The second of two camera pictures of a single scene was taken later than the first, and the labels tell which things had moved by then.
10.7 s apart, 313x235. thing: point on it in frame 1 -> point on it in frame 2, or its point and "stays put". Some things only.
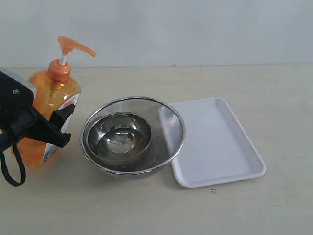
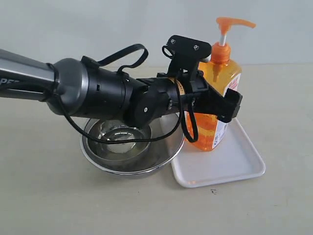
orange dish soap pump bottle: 55,90 -> 225,75
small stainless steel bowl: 119,137 stays put
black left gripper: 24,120 -> 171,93
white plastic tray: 215,149 stays put
